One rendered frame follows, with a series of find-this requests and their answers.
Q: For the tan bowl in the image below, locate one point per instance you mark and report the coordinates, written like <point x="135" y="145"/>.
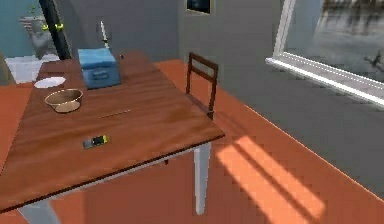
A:
<point x="64" y="100"/>

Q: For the dark brown wooden chair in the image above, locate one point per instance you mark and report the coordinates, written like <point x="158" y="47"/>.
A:
<point x="202" y="85"/>

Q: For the brown wooden table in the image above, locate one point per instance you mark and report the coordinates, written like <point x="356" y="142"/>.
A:
<point x="140" y="110"/>

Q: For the thin brown pencil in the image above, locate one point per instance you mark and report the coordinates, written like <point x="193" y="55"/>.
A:
<point x="115" y="114"/>

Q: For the black yellow remote control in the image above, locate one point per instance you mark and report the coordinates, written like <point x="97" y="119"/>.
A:
<point x="96" y="141"/>

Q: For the blue box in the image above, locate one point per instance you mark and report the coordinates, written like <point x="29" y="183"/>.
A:
<point x="99" y="68"/>

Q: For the dark framed picture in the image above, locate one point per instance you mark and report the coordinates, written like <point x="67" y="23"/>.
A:
<point x="199" y="6"/>

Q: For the white candle on holder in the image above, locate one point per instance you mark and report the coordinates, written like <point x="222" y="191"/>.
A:
<point x="104" y="33"/>

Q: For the white plate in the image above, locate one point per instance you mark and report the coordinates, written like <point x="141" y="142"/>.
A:
<point x="50" y="82"/>

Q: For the white framed window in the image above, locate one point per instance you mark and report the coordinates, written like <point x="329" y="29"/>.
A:
<point x="333" y="43"/>

